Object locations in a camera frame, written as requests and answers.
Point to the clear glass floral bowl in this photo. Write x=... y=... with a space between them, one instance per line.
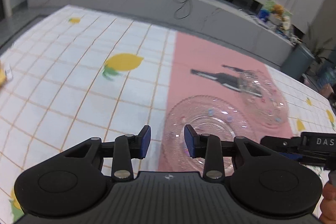
x=264 y=101

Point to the person's right hand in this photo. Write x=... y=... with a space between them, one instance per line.
x=328 y=204

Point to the green round trash bin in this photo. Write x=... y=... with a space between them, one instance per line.
x=298 y=62

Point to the teddy bear toy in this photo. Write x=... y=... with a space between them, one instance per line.
x=277 y=10

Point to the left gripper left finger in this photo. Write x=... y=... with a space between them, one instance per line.
x=126 y=148

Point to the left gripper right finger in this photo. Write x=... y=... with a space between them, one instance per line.
x=209 y=148

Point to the clear glass floral plate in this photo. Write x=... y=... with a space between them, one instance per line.
x=207 y=115

